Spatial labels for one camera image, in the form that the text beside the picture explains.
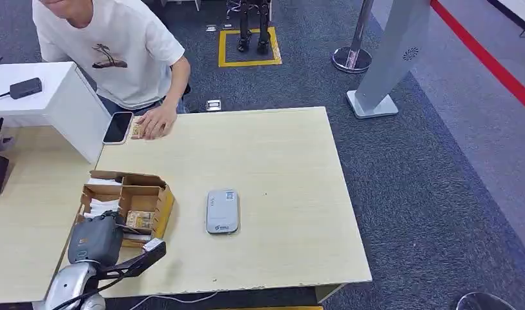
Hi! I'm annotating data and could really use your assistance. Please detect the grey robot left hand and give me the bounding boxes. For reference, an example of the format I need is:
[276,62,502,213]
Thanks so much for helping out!
[67,210,126,267]

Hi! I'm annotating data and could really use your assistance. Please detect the person's left hand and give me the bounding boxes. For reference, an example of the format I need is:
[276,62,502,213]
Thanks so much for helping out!
[135,105,178,141]

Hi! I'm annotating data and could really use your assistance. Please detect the thick white card stack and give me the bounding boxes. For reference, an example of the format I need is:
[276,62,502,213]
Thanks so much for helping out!
[83,198,120,219]

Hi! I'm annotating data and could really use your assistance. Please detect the black smartphone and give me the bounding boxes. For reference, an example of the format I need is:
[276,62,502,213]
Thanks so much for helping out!
[102,111,134,145]

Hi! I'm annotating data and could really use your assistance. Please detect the wooden card box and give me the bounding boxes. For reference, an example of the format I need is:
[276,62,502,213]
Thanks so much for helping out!
[76,170,175,249]

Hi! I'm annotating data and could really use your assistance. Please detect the person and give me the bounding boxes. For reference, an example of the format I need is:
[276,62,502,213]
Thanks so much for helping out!
[31,0,192,141]

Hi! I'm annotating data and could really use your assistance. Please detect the yellow tape square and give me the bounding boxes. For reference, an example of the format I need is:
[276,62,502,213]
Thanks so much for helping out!
[217,26,283,68]

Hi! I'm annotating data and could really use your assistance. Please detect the grey card reader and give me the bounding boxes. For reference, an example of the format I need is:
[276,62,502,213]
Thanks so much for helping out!
[205,189,240,235]

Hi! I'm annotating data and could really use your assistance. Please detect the white box cabinet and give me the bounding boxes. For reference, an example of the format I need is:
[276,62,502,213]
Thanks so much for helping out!
[0,61,112,165]

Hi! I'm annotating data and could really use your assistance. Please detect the white table leg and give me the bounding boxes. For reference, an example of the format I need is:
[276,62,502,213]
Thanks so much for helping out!
[161,0,201,12]

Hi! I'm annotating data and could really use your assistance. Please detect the black robot leg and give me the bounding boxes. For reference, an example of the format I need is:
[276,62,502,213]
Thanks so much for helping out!
[236,0,252,53]
[256,0,272,55]

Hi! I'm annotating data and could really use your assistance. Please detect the black power adapter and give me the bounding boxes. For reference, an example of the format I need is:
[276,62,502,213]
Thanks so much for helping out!
[9,77,43,101]

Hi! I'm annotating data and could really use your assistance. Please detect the grey kiosk stand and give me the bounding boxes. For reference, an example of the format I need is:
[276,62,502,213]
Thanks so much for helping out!
[345,0,432,119]

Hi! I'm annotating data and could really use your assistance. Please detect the round glossy base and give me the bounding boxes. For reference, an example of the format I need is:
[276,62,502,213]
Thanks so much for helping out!
[455,291,517,310]

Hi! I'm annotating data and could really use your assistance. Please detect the white cabinet with dark base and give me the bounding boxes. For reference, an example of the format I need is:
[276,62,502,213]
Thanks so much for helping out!
[486,0,525,37]

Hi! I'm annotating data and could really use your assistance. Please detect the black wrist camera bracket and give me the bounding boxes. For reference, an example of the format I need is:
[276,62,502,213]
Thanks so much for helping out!
[97,242,167,280]

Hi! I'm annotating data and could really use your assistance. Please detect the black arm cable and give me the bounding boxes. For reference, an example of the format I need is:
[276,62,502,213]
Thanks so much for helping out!
[52,273,130,310]

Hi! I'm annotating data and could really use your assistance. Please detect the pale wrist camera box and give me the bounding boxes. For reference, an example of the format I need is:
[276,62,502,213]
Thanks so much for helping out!
[142,238,166,253]

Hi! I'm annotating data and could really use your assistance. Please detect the white cable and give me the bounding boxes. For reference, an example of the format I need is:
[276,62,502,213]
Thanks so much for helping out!
[129,292,218,310]

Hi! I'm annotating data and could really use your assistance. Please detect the chrome stanchion post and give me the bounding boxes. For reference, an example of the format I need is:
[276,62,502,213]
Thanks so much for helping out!
[331,0,373,74]

